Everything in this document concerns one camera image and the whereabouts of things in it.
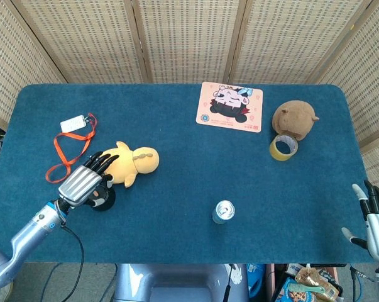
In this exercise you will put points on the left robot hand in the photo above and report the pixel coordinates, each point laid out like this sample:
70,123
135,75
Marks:
79,184

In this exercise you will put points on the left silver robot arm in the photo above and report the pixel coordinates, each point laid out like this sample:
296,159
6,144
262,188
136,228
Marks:
29,232

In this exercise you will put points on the black round device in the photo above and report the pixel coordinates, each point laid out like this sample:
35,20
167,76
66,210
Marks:
110,204

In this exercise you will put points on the yellow plush toy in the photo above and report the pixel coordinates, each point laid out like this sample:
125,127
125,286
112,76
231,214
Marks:
135,163

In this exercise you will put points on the white badge card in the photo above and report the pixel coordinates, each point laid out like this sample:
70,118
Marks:
72,123

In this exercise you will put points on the tan snack bag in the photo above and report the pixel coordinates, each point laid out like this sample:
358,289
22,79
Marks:
315,280

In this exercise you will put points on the green plastic comb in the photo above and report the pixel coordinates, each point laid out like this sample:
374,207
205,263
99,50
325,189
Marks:
302,288

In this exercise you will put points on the blue table cloth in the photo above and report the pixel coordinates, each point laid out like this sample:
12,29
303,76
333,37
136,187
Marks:
183,176

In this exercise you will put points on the blue pretzel snack bag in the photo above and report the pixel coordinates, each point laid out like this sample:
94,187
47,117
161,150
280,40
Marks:
289,297

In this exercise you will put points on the blue carton box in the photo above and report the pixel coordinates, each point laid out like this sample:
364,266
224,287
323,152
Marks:
255,280

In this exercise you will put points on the yellow packing tape roll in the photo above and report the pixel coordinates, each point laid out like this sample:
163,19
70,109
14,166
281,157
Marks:
272,152

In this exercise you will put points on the grey robot torso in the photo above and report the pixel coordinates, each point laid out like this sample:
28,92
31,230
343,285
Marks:
176,283

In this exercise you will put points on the brown capybara plush toy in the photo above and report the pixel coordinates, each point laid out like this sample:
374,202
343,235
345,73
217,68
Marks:
294,118

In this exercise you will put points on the light blue drink can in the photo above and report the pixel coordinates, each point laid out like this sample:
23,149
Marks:
223,209

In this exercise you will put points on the pink cartoon mouse pad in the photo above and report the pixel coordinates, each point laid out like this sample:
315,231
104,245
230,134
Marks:
230,104

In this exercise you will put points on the woven bamboo folding screen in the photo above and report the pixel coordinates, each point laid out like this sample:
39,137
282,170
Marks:
189,41

